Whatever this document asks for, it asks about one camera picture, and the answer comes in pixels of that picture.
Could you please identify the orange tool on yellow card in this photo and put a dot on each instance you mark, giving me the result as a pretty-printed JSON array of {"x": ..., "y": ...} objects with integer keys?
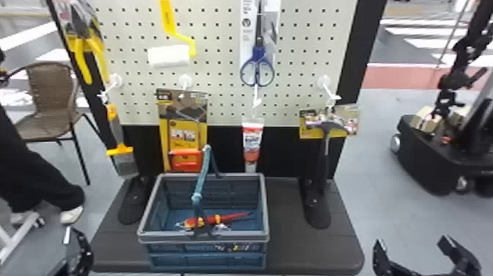
[{"x": 184, "y": 142}]

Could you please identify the person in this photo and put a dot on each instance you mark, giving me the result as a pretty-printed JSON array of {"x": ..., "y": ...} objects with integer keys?
[{"x": 27, "y": 173}]

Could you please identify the blue scissors on card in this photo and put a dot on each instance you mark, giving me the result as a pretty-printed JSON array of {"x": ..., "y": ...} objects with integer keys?
[{"x": 257, "y": 61}]

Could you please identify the white pegboard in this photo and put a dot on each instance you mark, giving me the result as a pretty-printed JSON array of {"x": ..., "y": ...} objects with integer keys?
[{"x": 308, "y": 46}]

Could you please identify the black hammer on card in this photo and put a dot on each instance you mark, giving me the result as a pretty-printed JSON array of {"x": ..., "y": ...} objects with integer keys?
[{"x": 327, "y": 127}]

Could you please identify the yellow pliers on card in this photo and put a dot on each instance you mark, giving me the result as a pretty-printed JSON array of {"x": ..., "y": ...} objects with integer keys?
[{"x": 82, "y": 42}]

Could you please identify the blue basket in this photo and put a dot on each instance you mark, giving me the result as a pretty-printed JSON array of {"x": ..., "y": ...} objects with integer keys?
[{"x": 206, "y": 241}]

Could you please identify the red white glue tube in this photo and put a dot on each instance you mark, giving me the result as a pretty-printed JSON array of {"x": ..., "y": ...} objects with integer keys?
[{"x": 252, "y": 140}]

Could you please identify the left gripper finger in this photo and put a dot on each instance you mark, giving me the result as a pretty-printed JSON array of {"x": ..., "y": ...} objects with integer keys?
[{"x": 84, "y": 258}]

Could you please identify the brown chair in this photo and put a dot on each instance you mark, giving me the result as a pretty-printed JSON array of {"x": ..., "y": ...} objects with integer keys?
[{"x": 50, "y": 96}]

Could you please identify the yellow paint roller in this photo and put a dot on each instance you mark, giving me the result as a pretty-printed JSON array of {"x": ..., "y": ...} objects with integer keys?
[{"x": 168, "y": 56}]

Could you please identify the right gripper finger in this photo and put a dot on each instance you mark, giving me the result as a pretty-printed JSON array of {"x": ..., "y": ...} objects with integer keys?
[
  {"x": 381, "y": 264},
  {"x": 468, "y": 264}
]

